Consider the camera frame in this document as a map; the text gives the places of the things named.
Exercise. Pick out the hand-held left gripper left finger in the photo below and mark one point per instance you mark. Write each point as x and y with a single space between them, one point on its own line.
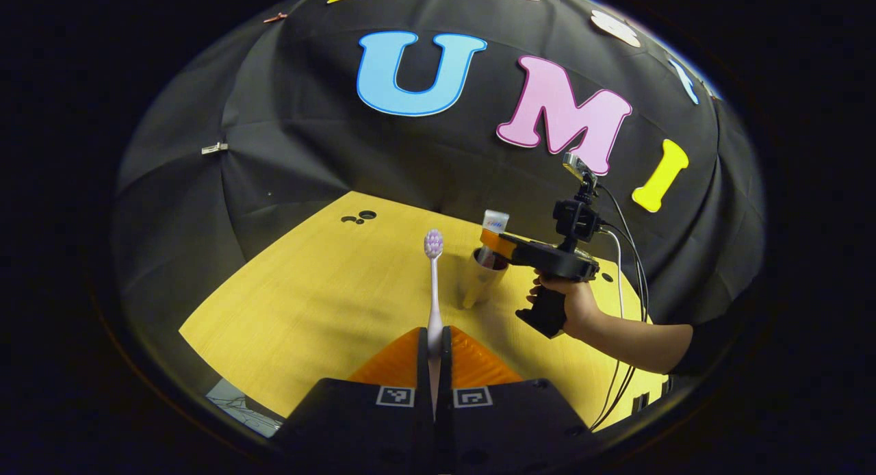
363 420

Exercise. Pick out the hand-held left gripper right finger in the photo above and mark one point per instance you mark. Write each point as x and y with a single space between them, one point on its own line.
506 420

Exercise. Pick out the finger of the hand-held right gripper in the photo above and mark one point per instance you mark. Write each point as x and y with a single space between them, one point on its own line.
496 244

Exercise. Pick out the white toothpaste tube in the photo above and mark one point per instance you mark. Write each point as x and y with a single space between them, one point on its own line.
494 222

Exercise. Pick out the white toothbrush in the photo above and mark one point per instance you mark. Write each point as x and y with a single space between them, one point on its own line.
434 304

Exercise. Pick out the silver cloth clip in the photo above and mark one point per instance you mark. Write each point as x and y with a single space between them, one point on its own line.
214 148

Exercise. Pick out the red cloth clip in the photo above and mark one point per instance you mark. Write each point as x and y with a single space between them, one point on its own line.
276 16

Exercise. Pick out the black desk edge bracket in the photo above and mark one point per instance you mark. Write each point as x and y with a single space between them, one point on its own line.
641 402

